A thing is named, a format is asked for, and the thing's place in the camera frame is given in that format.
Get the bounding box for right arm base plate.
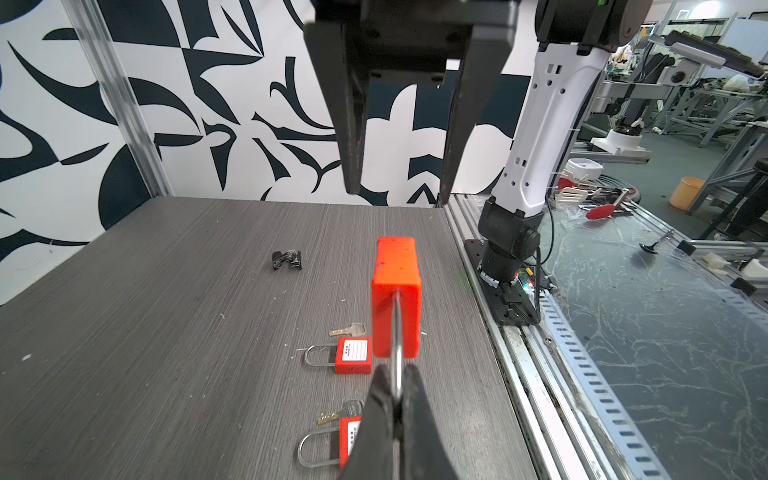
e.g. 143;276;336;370
464;239;541;327

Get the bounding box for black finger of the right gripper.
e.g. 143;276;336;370
436;25;516;207
304;21;369;195

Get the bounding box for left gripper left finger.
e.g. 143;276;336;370
339;365;396;480

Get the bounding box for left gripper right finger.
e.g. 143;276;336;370
399;364;459;480

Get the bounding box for brass key with ring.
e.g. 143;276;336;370
316;400;364;426

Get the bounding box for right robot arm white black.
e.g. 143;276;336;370
303;1;650;284

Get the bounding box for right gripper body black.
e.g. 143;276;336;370
311;1;519;84

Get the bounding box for brass key far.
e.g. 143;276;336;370
328;322;366;337

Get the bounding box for white slotted cable duct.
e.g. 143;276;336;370
540;292;669;479

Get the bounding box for red padlock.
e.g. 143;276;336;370
371;236;422;402
304;336;373;375
296;415;362;469

